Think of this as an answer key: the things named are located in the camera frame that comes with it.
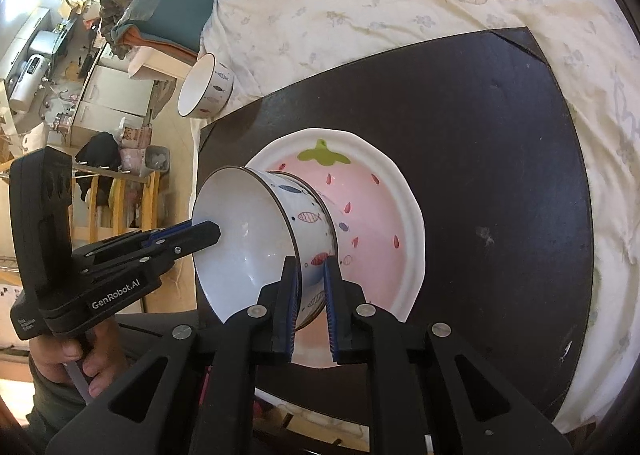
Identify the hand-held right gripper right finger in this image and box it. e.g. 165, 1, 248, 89
322, 257, 573, 455

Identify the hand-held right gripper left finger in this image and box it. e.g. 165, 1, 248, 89
45, 256, 304, 455

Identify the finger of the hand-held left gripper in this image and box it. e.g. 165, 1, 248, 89
140, 220, 196, 248
149, 221, 222, 269

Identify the white fish-print bowl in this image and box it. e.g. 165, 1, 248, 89
177, 53, 235, 118
191, 166, 339, 333

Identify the large pink strawberry plate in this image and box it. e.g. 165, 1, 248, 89
245, 127, 427, 368

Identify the person's left forearm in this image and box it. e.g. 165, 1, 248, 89
20, 370, 93, 441

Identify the person's left hand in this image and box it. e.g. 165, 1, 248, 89
29, 320, 128, 398

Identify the yellow wooden rack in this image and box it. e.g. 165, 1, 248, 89
72, 167, 161, 241

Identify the grey waste bin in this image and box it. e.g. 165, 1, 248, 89
145, 145, 171, 173

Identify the pink patterned bag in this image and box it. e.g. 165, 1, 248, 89
119, 126, 152, 170

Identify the black cloth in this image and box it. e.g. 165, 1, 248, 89
75, 131, 123, 170

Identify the white kitchen cabinet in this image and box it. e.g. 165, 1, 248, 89
70, 50, 156, 148

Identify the white kitchen appliance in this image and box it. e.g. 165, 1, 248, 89
9, 54, 51, 110

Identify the cream bedside cabinet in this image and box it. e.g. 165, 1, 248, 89
127, 46, 201, 82

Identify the dark brown leather mat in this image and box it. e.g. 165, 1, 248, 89
192, 26, 596, 431

